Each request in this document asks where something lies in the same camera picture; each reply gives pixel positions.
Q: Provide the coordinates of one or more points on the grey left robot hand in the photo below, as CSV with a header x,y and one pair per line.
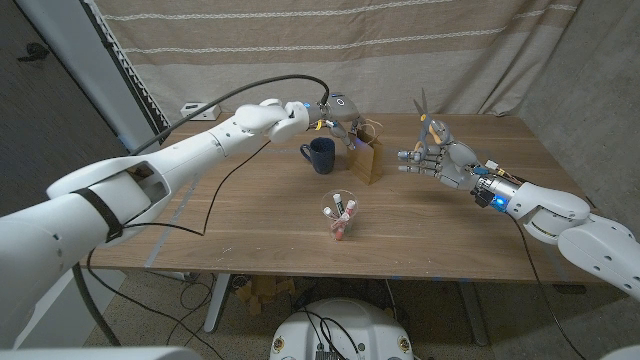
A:
x,y
342,107

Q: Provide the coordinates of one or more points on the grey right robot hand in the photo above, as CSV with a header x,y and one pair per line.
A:
x,y
457,165

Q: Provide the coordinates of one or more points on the brown paper bag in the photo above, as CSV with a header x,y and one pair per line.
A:
x,y
367,160

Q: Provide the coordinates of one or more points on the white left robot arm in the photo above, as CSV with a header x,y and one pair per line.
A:
x,y
150,165

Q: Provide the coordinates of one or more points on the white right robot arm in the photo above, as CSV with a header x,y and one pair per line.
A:
x,y
575,225

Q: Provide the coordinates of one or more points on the navy blue mug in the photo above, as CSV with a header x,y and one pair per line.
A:
x,y
322,159

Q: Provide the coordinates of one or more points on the beige striped curtain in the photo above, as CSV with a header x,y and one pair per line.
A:
x,y
400,60

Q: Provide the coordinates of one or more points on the clear plastic cup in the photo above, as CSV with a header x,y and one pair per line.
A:
x,y
327,200

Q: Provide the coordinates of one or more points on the white marker black band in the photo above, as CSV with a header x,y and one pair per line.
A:
x,y
338,204

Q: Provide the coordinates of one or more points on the white marker red cap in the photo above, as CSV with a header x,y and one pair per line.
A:
x,y
350,207

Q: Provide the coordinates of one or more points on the white capped marker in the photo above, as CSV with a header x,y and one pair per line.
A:
x,y
329,212

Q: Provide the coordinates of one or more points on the white power strip box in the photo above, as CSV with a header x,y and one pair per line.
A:
x,y
192,107

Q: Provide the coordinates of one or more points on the grey table leg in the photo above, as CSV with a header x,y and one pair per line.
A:
x,y
474,320

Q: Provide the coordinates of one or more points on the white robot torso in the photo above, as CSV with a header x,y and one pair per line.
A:
x,y
370,330

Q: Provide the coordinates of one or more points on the pile of wooden blocks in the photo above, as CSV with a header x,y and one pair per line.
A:
x,y
265,290

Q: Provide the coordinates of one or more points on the white table leg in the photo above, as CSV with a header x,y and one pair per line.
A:
x,y
217,305

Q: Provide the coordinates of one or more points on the white door frame post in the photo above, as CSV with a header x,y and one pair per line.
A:
x,y
95,75

